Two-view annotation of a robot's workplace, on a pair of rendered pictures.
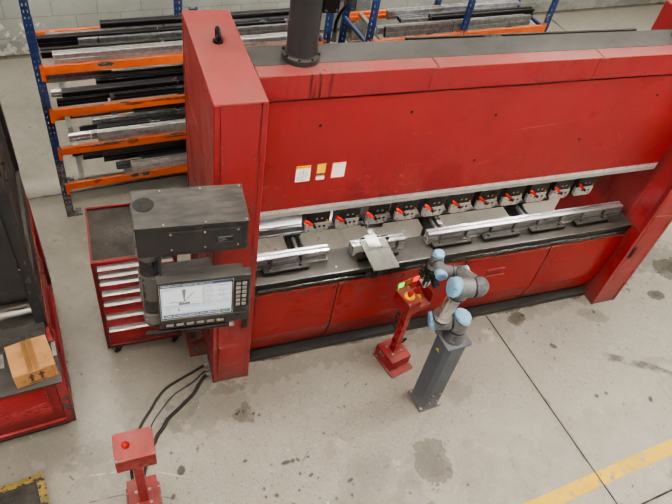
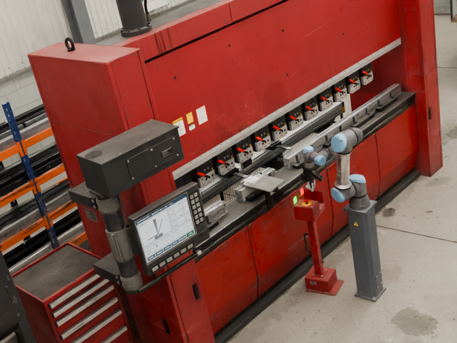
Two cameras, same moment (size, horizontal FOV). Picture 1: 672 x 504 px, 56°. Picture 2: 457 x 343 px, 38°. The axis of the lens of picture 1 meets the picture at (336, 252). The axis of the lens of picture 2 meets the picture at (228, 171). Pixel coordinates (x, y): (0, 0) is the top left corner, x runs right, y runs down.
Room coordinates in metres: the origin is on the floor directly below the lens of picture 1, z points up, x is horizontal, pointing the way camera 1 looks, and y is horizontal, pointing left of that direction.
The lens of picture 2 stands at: (-1.25, 1.00, 3.17)
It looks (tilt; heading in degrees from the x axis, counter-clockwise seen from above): 25 degrees down; 346
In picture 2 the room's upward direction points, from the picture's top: 12 degrees counter-clockwise
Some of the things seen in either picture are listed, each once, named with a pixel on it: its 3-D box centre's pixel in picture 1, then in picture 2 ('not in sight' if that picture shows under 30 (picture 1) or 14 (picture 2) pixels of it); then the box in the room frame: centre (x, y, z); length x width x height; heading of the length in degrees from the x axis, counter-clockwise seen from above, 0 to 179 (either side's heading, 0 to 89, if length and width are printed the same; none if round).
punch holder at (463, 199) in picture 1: (458, 198); (292, 117); (3.28, -0.72, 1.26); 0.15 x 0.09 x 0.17; 117
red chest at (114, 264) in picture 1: (136, 282); (78, 331); (2.64, 1.28, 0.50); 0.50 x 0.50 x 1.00; 27
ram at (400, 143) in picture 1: (491, 139); (288, 54); (3.31, -0.79, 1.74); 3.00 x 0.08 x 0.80; 117
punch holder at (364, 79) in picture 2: (581, 182); (363, 73); (3.73, -1.61, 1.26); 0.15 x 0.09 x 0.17; 117
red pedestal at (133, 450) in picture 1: (139, 476); not in sight; (1.39, 0.81, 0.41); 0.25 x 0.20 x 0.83; 27
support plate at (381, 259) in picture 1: (379, 254); (264, 182); (2.88, -0.28, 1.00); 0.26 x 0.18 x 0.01; 27
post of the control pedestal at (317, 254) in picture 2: (401, 327); (315, 244); (2.81, -0.57, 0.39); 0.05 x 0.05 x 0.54; 41
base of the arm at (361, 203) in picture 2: (455, 331); (359, 199); (2.52, -0.84, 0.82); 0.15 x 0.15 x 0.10
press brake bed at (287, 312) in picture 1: (438, 283); (316, 207); (3.27, -0.81, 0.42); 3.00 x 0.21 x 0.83; 117
